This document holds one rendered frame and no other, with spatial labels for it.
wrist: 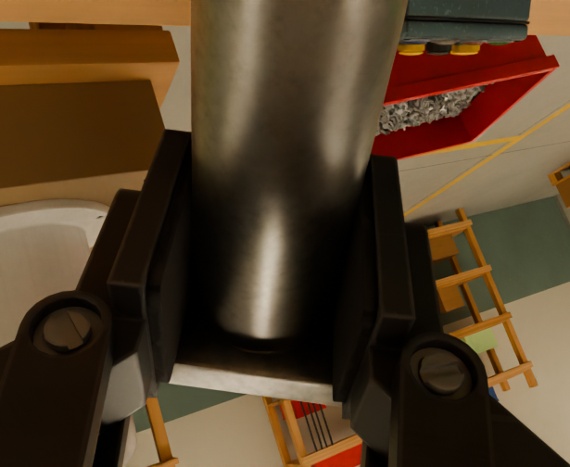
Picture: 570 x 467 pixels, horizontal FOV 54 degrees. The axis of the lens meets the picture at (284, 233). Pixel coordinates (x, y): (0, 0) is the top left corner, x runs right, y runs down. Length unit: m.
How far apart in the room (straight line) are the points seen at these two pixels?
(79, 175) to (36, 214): 0.06
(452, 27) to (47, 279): 0.42
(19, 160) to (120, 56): 0.14
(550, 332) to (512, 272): 0.91
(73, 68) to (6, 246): 0.18
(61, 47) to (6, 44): 0.05
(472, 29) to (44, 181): 0.39
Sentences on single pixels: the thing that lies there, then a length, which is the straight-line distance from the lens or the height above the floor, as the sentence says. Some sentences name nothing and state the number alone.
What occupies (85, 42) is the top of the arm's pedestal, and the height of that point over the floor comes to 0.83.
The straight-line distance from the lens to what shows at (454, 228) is 6.91.
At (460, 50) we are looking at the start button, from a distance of 0.58.
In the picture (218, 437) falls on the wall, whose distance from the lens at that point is 5.81.
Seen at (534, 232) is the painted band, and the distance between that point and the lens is 8.75.
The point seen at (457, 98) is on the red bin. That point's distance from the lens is 0.86.
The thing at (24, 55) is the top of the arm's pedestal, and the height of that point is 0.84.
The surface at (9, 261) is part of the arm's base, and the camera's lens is 0.59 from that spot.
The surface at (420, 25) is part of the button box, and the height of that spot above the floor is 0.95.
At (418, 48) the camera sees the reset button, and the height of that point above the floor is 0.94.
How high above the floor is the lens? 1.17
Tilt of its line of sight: 13 degrees down
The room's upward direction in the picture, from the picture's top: 161 degrees clockwise
